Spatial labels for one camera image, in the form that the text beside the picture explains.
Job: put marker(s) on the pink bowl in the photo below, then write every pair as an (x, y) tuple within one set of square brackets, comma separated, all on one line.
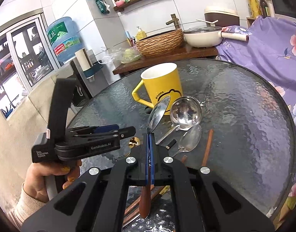
[(119, 3)]

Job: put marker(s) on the white pot with glass lid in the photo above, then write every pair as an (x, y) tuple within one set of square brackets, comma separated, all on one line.
[(201, 38)]

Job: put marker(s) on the wicker basin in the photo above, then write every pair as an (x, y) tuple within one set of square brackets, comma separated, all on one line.
[(162, 43)]

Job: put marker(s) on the brown glass bottle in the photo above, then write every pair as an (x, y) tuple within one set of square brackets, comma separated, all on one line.
[(262, 6)]

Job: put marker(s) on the yellow mug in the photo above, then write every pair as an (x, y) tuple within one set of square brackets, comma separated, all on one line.
[(162, 84)]

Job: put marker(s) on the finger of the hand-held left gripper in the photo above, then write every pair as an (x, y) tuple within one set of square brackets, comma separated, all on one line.
[(125, 132), (106, 128)]

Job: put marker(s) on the plain steel spoon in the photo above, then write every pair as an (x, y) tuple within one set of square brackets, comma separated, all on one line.
[(191, 137)]

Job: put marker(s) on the teal and white tray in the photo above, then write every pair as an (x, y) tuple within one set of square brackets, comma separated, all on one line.
[(93, 69)]

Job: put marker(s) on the white microwave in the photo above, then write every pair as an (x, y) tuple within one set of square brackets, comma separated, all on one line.
[(283, 2)]

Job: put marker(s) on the small cosmetic bottle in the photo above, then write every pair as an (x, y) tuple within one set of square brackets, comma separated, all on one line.
[(132, 41)]

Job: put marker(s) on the window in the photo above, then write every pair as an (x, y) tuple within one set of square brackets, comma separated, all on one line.
[(22, 60)]

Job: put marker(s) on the bronze faucet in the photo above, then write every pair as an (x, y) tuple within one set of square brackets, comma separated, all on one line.
[(175, 20)]

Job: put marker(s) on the yellow soap bottle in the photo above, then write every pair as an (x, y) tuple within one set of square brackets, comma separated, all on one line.
[(141, 35)]

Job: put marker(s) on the clear plastic bag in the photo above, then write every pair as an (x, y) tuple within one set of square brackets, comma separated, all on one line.
[(125, 55)]

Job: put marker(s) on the white rice spoon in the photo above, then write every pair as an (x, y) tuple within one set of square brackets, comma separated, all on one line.
[(207, 21)]

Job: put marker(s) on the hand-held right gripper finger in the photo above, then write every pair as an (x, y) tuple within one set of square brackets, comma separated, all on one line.
[(147, 162), (153, 164)]

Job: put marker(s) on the person's left hand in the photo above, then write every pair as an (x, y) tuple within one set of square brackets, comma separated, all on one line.
[(39, 174)]

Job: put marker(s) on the white and brown rice cooker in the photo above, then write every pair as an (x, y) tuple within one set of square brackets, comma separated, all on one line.
[(222, 15)]

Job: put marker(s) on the person's left forearm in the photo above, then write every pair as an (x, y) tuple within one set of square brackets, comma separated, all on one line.
[(27, 207)]

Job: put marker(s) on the blue water jug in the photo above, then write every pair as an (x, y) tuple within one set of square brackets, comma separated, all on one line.
[(63, 36)]

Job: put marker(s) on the steel ladle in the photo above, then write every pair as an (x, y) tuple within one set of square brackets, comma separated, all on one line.
[(185, 112)]

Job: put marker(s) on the water dispenser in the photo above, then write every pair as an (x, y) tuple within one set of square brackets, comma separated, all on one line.
[(81, 89)]

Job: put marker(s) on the white cylinder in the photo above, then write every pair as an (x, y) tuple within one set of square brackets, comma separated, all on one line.
[(82, 59)]

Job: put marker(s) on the gold spoon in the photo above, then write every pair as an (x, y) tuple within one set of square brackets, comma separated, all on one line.
[(134, 142)]

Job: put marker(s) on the green packet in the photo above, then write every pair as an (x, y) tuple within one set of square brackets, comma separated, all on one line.
[(102, 6)]

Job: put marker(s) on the purple floral cloth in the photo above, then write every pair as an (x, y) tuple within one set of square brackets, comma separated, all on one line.
[(271, 53)]

